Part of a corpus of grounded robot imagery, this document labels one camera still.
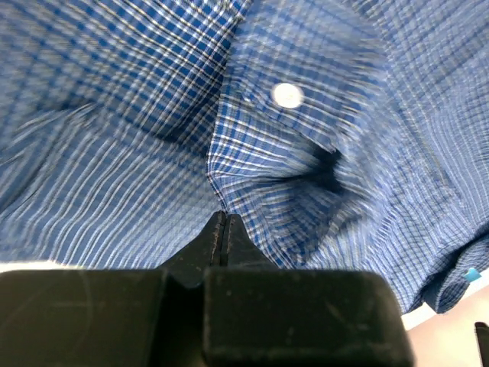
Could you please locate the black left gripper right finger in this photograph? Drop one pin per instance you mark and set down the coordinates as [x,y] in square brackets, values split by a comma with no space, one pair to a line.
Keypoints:
[238,249]

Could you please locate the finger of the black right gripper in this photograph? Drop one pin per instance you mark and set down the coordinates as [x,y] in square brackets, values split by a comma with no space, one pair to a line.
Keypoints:
[482,334]

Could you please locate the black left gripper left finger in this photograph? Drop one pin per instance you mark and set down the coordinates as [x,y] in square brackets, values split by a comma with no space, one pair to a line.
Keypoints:
[188,265]

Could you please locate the blue checked long sleeve shirt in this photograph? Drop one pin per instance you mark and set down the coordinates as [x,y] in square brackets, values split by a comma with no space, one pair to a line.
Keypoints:
[345,134]

